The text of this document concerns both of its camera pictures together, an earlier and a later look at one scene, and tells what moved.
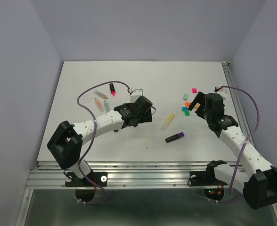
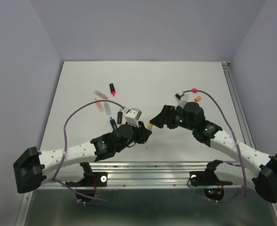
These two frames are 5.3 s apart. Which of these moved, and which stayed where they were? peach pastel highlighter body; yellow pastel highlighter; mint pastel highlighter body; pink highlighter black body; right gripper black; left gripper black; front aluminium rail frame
Moved: left gripper black; right gripper black; yellow pastel highlighter
Stayed: peach pastel highlighter body; front aluminium rail frame; mint pastel highlighter body; pink highlighter black body
